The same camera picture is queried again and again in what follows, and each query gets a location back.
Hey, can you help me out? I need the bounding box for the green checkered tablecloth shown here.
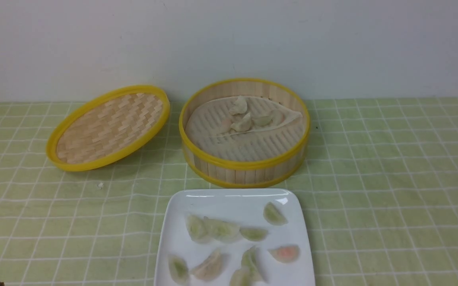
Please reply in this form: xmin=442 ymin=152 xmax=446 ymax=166
xmin=0 ymin=98 xmax=458 ymax=286

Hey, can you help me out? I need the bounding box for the white dumpling of steamer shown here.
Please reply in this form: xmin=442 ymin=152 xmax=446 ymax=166
xmin=229 ymin=96 xmax=248 ymax=116
xmin=230 ymin=112 xmax=253 ymax=132

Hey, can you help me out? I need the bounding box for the green dumpling plate upper middle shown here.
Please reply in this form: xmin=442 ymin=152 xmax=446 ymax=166
xmin=203 ymin=216 xmax=240 ymax=243

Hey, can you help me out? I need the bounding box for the pink-filled translucent dumpling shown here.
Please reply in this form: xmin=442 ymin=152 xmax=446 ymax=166
xmin=268 ymin=244 xmax=300 ymax=264

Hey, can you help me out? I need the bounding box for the brownish dumpling plate lower left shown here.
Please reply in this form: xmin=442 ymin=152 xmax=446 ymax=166
xmin=190 ymin=248 xmax=224 ymax=281

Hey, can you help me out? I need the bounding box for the white square plate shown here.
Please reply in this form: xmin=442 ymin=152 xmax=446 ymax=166
xmin=154 ymin=188 xmax=316 ymax=286

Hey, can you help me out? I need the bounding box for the white dumpling top of steamer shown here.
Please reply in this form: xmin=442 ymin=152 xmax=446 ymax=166
xmin=229 ymin=96 xmax=248 ymax=116

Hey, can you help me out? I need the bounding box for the small green dumpling plate centre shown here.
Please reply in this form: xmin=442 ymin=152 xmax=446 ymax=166
xmin=239 ymin=227 xmax=269 ymax=242

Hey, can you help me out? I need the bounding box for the yellow-rimmed woven steamer lid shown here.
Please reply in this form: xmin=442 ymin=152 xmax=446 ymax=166
xmin=46 ymin=85 xmax=171 ymax=172

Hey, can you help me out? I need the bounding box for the pale dumpling right in steamer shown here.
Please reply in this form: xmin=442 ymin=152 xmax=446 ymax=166
xmin=252 ymin=114 xmax=273 ymax=127

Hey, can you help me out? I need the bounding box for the green dumpling plate lower upper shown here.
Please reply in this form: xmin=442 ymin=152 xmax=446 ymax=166
xmin=241 ymin=246 xmax=260 ymax=276

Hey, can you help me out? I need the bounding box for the green dumpling plate far left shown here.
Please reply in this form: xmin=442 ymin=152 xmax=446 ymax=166
xmin=185 ymin=214 xmax=209 ymax=243

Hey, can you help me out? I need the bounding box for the yellow-rimmed bamboo steamer basket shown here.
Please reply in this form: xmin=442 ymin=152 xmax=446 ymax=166
xmin=179 ymin=78 xmax=310 ymax=188

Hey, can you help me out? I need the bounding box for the green-filled translucent dumpling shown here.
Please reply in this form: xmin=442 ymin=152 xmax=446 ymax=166
xmin=168 ymin=255 xmax=190 ymax=286

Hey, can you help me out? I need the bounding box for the green dumpling plate bottom edge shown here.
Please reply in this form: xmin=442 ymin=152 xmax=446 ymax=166
xmin=229 ymin=267 xmax=265 ymax=286

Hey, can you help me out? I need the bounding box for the green dumpling plate top right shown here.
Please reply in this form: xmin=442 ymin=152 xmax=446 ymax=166
xmin=262 ymin=202 xmax=288 ymax=226

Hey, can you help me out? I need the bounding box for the white dumpling centre of steamer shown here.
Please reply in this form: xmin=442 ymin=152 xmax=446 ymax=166
xmin=230 ymin=112 xmax=253 ymax=132

